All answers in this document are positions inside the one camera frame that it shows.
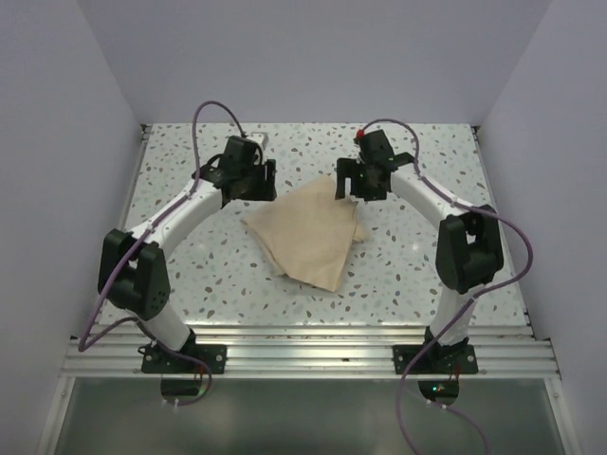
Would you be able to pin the beige cloth mat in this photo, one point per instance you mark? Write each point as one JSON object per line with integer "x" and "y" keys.
{"x": 307, "y": 234}

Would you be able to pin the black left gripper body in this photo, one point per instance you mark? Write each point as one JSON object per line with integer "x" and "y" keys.
{"x": 253, "y": 186}

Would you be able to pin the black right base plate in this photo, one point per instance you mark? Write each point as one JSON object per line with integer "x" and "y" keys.
{"x": 439, "y": 359}

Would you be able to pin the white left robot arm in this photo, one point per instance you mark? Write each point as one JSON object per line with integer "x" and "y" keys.
{"x": 134, "y": 273}

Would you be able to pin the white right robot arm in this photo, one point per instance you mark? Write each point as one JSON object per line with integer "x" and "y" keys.
{"x": 469, "y": 249}

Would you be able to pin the aluminium rail frame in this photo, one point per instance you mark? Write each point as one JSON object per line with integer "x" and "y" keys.
{"x": 312, "y": 372}

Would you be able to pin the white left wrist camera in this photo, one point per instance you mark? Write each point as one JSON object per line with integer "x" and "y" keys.
{"x": 259, "y": 138}

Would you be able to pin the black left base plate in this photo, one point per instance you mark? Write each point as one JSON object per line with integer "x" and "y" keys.
{"x": 198, "y": 358}

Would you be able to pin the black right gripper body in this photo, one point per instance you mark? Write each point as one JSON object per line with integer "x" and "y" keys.
{"x": 365, "y": 189}

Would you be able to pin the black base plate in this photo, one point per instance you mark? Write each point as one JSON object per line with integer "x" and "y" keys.
{"x": 439, "y": 359}
{"x": 198, "y": 358}

